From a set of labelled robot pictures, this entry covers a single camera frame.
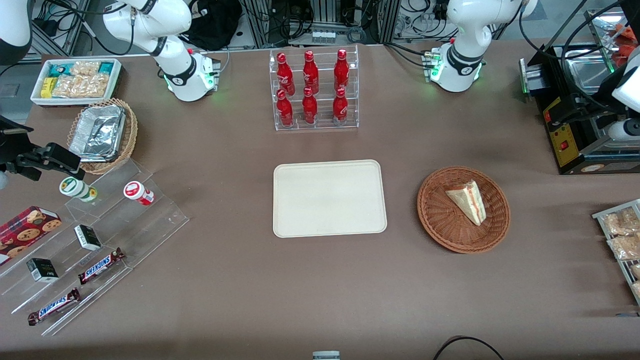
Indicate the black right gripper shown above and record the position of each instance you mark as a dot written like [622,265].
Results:
[11,146]

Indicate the triangular sandwich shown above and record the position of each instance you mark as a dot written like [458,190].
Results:
[470,202]

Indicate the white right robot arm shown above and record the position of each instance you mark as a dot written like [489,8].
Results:
[185,80]

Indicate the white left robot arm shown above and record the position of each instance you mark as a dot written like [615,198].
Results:
[460,30]

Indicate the aluminium foil tray stack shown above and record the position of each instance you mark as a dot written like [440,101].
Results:
[97,132]

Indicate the oval tan wicker basket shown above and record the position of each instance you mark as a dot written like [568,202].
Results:
[129,135]

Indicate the beige rectangular tray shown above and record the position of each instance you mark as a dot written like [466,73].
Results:
[330,200]

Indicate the round brown wicker basket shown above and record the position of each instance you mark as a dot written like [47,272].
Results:
[450,225]

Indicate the green lid white cup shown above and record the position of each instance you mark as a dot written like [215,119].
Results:
[75,188]

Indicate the white rectangular snack bin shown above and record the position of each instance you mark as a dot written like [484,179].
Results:
[75,101]

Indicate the red chocolate cookie box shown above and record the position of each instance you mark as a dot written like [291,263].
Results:
[25,232]

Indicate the yellow snack packet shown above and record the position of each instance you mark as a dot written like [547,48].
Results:
[47,87]

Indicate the clear cracker snack bag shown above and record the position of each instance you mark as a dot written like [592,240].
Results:
[85,68]
[80,86]

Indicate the small black box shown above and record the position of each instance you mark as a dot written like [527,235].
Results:
[88,238]
[42,270]

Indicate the teal snack packet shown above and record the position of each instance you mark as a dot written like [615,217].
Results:
[106,67]
[59,69]

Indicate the red lid white cup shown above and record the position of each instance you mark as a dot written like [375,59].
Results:
[137,192]

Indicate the brown Snickers bar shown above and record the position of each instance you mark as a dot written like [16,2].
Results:
[100,266]
[54,306]

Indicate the clear acrylic stepped display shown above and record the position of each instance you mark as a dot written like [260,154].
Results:
[145,225]

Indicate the black bag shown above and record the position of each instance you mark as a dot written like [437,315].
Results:
[215,25]

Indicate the red cola bottle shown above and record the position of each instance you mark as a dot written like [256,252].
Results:
[340,107]
[284,110]
[284,72]
[310,72]
[341,70]
[309,107]

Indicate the clear acrylic bottle rack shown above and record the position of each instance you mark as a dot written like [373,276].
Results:
[322,122]

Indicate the white power strip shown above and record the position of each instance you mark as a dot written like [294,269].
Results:
[323,37]

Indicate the grey box at table edge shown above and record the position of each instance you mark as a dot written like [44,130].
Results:
[326,356]

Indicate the black hot food display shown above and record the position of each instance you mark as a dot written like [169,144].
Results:
[565,145]

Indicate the clear bag of fried snacks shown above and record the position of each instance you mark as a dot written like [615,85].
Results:
[636,271]
[637,289]
[626,247]
[622,222]

